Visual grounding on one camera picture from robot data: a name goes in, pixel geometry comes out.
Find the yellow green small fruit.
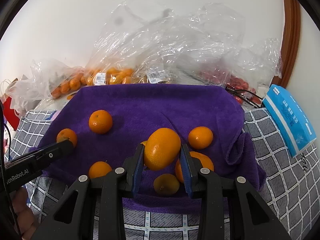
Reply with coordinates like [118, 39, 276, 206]
[153, 173, 180, 195]

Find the large clear plastic bag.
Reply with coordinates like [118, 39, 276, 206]
[85, 0, 282, 89]

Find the left hand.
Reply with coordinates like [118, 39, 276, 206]
[12, 187, 39, 240]

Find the clear bag of tangerines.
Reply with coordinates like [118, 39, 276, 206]
[49, 67, 134, 99]

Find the red paper shopping bag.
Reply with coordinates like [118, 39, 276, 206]
[0, 80, 21, 131]

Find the purple towel covered tray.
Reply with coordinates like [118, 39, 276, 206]
[39, 84, 266, 213]

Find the blue tissue pack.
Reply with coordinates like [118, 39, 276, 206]
[263, 85, 317, 158]

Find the bag of red fruits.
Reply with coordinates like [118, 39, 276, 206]
[200, 69, 257, 94]

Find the brown wooden door frame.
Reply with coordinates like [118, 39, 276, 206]
[272, 0, 301, 88]

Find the small orange tangerine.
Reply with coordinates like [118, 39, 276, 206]
[88, 161, 112, 179]

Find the black cable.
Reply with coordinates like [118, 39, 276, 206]
[0, 100, 22, 235]

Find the white plastic bag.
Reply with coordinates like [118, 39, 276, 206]
[4, 58, 86, 112]

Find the grey checkered table cloth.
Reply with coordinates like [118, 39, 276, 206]
[5, 109, 319, 239]

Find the large orange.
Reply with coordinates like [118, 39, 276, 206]
[144, 128, 181, 171]

